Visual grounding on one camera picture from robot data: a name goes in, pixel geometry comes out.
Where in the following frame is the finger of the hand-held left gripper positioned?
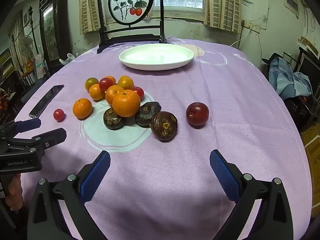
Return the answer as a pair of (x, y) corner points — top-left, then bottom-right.
(0, 118), (42, 140)
(0, 127), (67, 153)

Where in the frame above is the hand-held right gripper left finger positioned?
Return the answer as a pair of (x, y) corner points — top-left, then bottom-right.
(27, 150), (111, 240)

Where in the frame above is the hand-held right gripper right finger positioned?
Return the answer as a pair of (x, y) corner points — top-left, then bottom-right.
(209, 149), (293, 240)

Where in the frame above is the red cherry tomato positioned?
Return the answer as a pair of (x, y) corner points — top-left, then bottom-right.
(53, 109), (66, 122)
(99, 77), (114, 92)
(131, 87), (145, 101)

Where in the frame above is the dark red plum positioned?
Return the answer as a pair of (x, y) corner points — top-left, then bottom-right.
(186, 102), (209, 126)

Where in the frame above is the green-tinged mandarin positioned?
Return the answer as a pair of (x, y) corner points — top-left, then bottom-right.
(85, 77), (100, 90)

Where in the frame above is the white oval plate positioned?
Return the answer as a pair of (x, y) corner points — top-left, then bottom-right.
(119, 43), (194, 71)

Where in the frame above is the person's left hand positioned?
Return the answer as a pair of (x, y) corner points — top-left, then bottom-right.
(4, 174), (25, 211)

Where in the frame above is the black smartphone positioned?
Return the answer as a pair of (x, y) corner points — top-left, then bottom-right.
(29, 84), (65, 119)

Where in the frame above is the purple printed tablecloth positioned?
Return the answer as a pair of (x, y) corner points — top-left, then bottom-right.
(14, 37), (313, 240)

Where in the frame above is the white plastic bag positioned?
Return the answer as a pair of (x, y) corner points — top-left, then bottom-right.
(59, 53), (76, 66)

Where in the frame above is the standing fan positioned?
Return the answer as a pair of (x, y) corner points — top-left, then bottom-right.
(19, 35), (34, 63)

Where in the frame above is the dark wooden framed panel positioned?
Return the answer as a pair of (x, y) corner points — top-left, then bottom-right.
(39, 0), (73, 68)

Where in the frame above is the blue cloth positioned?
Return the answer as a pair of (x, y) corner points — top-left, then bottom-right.
(269, 56), (312, 102)

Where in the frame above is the dark cloth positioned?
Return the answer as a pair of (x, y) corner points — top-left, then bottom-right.
(262, 52), (283, 67)

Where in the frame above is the beige checked curtain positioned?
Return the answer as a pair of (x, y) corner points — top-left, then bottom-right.
(204, 0), (242, 34)
(79, 0), (108, 33)

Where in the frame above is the round painted screen black stand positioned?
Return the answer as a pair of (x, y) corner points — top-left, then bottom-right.
(96, 0), (168, 54)

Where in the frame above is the black monitor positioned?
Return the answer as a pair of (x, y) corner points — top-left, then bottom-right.
(297, 50), (320, 85)

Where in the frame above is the white cable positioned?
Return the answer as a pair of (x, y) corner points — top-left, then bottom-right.
(230, 29), (252, 47)

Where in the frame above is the wall power outlet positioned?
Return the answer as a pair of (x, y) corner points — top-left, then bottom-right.
(242, 21), (262, 33)

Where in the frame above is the wall vent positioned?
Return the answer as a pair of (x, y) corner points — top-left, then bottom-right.
(285, 0), (299, 15)

